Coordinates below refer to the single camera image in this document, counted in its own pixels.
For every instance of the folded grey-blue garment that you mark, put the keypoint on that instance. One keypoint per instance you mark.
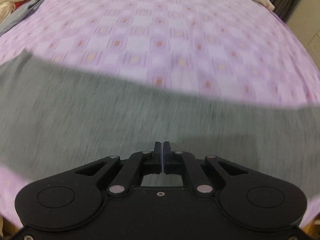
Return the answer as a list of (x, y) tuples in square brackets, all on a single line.
[(19, 15)]

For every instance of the purple checked bed sheet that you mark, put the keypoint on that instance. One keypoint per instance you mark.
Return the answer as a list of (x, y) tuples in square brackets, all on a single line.
[(234, 50)]

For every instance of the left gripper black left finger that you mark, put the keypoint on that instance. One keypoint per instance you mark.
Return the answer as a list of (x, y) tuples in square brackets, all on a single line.
[(117, 176)]

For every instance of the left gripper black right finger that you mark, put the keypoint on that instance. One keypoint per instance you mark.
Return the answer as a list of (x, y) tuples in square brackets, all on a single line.
[(203, 177)]

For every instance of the grey-green knit pants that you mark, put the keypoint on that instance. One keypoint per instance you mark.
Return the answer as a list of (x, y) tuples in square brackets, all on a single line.
[(54, 119)]

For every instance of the red cloth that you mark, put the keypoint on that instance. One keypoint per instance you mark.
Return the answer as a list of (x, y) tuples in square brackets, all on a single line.
[(19, 4)]

